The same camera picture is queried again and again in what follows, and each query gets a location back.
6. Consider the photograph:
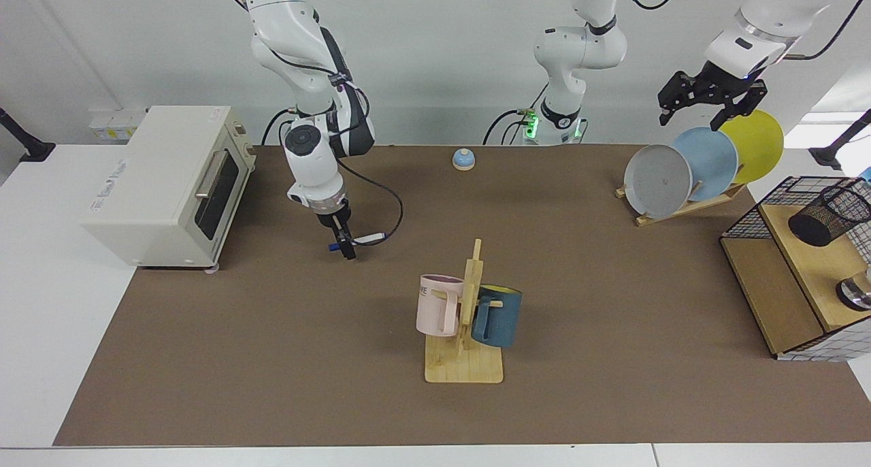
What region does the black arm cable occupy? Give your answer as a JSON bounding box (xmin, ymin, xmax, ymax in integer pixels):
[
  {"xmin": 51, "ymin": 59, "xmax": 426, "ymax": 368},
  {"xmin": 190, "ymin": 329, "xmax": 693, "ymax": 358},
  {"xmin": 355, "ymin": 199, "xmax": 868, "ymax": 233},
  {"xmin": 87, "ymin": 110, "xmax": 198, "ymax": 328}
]
[
  {"xmin": 623, "ymin": 0, "xmax": 871, "ymax": 62},
  {"xmin": 214, "ymin": 0, "xmax": 404, "ymax": 246}
]

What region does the wooden cup stand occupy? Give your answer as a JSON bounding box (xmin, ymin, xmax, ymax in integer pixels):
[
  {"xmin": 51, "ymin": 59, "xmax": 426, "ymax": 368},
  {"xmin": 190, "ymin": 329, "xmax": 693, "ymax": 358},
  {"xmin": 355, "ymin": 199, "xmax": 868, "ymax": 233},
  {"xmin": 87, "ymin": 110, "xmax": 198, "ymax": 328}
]
[{"xmin": 425, "ymin": 239, "xmax": 505, "ymax": 385}]

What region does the wire basket with wooden floor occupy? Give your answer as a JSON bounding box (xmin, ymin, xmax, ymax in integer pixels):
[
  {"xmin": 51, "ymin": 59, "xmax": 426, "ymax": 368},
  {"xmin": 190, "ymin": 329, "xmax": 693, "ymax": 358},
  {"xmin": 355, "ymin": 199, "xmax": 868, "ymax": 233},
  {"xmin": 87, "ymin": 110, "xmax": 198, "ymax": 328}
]
[{"xmin": 720, "ymin": 176, "xmax": 871, "ymax": 363}]

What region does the round silver metal lid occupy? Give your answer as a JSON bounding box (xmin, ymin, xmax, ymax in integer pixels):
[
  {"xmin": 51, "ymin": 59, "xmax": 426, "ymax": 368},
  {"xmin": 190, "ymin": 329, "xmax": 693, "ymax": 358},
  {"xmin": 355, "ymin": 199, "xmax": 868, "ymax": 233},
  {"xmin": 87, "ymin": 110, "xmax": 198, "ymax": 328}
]
[{"xmin": 836, "ymin": 268, "xmax": 871, "ymax": 312}]

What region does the pale toaster oven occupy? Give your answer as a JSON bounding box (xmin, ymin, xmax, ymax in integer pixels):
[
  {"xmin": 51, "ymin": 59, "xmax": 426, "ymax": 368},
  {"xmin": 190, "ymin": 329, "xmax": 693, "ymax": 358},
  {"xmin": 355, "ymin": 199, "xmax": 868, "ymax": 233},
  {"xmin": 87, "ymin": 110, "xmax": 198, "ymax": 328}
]
[{"xmin": 80, "ymin": 106, "xmax": 258, "ymax": 272}]

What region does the black base power cable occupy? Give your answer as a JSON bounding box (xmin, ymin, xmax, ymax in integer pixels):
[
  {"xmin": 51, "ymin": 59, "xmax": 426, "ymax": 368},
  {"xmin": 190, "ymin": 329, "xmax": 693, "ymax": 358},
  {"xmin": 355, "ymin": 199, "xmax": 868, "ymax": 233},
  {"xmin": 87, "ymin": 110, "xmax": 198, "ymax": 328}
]
[{"xmin": 482, "ymin": 82, "xmax": 550, "ymax": 146}]

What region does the grey plate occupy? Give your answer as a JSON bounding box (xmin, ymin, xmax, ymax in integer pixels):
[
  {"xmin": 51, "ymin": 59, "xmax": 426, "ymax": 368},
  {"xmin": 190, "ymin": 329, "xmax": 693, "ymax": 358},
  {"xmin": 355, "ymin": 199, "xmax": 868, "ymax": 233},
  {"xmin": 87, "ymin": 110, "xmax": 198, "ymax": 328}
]
[{"xmin": 624, "ymin": 144, "xmax": 693, "ymax": 219}]

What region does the black mesh pen holder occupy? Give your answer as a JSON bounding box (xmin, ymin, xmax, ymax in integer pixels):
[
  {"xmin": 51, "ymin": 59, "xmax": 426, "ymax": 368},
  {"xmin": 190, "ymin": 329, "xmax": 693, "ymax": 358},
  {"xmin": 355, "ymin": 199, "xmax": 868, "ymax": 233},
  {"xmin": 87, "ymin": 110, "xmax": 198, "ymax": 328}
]
[{"xmin": 788, "ymin": 184, "xmax": 871, "ymax": 248}]

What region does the brown table cloth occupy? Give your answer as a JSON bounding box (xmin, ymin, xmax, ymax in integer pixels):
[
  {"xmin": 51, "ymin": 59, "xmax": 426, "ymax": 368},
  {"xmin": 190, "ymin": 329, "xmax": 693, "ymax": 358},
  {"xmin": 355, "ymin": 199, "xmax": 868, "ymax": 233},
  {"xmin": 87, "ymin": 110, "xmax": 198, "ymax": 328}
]
[{"xmin": 53, "ymin": 144, "xmax": 871, "ymax": 447}]

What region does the light blue plate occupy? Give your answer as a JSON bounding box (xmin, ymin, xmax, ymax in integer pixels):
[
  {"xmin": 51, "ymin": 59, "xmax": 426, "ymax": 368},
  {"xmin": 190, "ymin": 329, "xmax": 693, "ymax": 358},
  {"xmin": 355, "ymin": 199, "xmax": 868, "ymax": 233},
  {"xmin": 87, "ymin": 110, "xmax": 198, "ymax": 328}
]
[{"xmin": 670, "ymin": 127, "xmax": 740, "ymax": 202}]

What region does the white marker with blue cap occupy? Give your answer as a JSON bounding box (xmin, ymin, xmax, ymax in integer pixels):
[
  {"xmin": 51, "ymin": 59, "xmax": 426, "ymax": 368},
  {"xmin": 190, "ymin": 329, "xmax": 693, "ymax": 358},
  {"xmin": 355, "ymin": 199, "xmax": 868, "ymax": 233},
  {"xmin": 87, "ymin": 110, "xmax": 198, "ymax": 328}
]
[{"xmin": 329, "ymin": 233, "xmax": 387, "ymax": 252}]

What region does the black camera stand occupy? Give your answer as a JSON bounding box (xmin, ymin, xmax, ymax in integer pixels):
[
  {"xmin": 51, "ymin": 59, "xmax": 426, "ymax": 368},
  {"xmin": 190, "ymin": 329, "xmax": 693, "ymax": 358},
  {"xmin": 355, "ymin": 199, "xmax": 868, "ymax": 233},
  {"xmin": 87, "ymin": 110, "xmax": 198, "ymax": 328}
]
[
  {"xmin": 808, "ymin": 110, "xmax": 871, "ymax": 172},
  {"xmin": 0, "ymin": 108, "xmax": 56, "ymax": 163}
]

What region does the dark blue mug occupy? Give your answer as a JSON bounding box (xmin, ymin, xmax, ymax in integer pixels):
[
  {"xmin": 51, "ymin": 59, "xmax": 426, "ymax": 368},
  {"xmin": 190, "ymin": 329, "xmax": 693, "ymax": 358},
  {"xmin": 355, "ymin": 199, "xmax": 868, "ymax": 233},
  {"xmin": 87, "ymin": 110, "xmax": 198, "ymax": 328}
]
[{"xmin": 471, "ymin": 285, "xmax": 523, "ymax": 349}]

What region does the yellow plate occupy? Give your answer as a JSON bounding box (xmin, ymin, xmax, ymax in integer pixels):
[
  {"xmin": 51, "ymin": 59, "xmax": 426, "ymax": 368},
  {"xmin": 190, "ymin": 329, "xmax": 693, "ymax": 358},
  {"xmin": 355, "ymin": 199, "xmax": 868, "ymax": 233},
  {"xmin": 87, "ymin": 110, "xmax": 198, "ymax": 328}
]
[{"xmin": 718, "ymin": 110, "xmax": 785, "ymax": 185}]

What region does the pink mug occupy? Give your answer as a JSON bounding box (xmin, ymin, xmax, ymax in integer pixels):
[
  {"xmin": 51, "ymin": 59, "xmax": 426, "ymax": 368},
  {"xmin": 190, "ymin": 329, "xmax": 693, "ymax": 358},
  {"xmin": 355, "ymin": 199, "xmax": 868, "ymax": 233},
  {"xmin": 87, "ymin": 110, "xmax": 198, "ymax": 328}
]
[{"xmin": 416, "ymin": 274, "xmax": 465, "ymax": 337}]

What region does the wooden plate rack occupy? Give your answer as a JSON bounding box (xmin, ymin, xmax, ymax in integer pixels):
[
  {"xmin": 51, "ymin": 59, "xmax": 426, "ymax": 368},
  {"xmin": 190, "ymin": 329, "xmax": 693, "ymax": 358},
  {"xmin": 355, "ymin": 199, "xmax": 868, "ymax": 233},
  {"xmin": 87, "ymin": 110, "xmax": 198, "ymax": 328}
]
[{"xmin": 615, "ymin": 181, "xmax": 748, "ymax": 227}]

